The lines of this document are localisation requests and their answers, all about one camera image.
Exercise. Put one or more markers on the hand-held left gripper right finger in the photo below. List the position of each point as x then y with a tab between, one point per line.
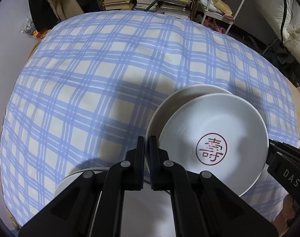
152	167

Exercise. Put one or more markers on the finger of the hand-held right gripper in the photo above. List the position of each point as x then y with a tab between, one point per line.
288	150

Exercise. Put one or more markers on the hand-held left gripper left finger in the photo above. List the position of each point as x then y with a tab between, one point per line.
140	167

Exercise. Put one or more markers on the white cherry print plate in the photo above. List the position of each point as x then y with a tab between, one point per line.
145	214

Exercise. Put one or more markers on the plain white bowl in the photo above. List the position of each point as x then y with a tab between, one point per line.
169	103

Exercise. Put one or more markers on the red patterned bowl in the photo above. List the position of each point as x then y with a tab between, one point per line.
214	118

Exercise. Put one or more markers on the person's right hand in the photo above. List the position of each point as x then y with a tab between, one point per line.
289	209

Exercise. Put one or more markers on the blue plaid tablecloth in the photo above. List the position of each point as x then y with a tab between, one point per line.
90	79

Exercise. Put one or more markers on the pink plush toys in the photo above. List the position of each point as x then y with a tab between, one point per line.
214	24

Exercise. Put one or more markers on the white long padded coat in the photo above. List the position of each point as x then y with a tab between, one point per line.
268	5

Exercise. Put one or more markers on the yellow box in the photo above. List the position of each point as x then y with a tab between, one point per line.
221	5

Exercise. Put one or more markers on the wooden bookshelf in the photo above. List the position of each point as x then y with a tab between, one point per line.
194	9

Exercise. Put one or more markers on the gold red packet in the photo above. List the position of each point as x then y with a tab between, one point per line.
41	34

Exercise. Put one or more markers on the beige hanging pants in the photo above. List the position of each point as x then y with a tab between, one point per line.
68	2

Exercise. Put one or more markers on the clear plastic bag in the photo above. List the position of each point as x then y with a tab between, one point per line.
28	26

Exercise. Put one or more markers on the black hanging garment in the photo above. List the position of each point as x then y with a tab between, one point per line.
41	9

